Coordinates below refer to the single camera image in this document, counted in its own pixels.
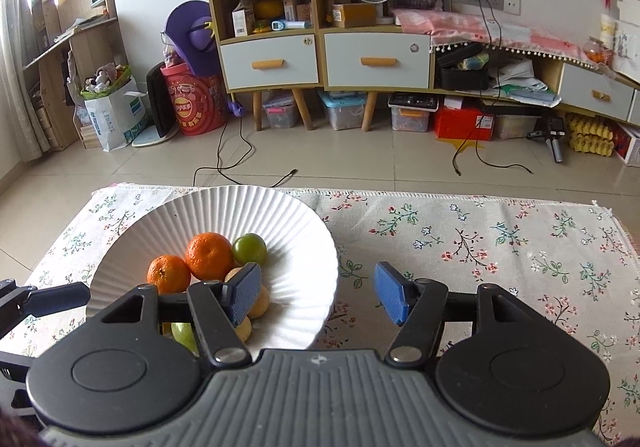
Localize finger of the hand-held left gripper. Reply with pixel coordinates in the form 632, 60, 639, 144
0, 279, 92, 342

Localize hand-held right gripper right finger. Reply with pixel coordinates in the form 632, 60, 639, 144
375, 262, 553, 369

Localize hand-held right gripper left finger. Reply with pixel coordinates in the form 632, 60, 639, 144
82, 263, 263, 369

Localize orange mandarin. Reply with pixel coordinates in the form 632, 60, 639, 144
146, 254, 192, 294
185, 232, 236, 282

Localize white ribbed plate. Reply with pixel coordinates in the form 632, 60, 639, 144
86, 185, 340, 353

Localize small green fruit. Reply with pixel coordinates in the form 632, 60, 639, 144
171, 322, 198, 353
231, 233, 268, 267

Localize dark maroon clothing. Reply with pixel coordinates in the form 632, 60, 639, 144
0, 407, 41, 447

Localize floral tablecloth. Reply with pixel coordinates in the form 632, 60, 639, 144
0, 184, 640, 447

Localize yellow paper sheet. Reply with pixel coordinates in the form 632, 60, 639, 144
437, 137, 486, 155

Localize stack of books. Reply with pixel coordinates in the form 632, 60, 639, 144
75, 124, 104, 150

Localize clear box with black lid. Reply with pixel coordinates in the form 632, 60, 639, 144
388, 93, 435, 132

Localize red box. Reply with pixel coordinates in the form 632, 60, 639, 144
433, 106, 496, 142

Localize clear storage box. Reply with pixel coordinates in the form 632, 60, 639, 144
262, 92, 298, 130

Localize clear box with blue lid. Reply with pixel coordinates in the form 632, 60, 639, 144
319, 89, 368, 132

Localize white paper bag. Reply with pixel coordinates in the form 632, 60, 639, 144
82, 77, 148, 152

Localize red printed bucket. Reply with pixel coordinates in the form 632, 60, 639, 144
160, 63, 228, 136

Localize black panel on white base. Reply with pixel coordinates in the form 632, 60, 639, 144
131, 62, 180, 148

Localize black handheld device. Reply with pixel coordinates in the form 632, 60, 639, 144
527, 117, 568, 164

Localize low wooden drawer cabinet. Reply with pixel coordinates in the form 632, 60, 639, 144
317, 22, 436, 132

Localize plush toys in bag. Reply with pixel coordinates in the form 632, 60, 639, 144
81, 64, 132, 95

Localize black case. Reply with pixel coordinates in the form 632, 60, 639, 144
435, 43, 491, 92

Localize tall wooden shelf cabinet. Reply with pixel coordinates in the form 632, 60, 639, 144
201, 0, 326, 132

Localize light curtain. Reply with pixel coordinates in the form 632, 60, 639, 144
0, 0, 51, 162

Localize white plastic bags pile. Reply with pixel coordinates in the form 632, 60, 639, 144
487, 59, 563, 108

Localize stack of yellow egg trays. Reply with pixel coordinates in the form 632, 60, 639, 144
566, 113, 618, 158

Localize wooden bookshelf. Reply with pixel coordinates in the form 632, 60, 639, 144
22, 0, 126, 152

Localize red white carton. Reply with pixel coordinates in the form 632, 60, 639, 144
612, 122, 640, 168

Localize pink cloth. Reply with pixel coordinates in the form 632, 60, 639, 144
392, 9, 611, 72

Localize purple plush toy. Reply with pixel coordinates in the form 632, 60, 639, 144
161, 0, 246, 118

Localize brown cardboard box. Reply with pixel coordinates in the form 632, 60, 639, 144
331, 3, 377, 28

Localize yellow round object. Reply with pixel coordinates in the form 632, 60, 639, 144
255, 1, 283, 22

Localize small brown box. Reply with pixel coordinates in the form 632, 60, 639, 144
282, 0, 313, 22

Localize long wooden stand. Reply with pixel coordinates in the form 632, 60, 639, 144
432, 42, 640, 128

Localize white paper boxes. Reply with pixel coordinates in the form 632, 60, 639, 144
600, 0, 640, 82

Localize black floor cable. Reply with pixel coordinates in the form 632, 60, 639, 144
194, 109, 301, 188

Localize thin black cable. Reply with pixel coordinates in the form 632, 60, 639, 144
452, 137, 533, 176

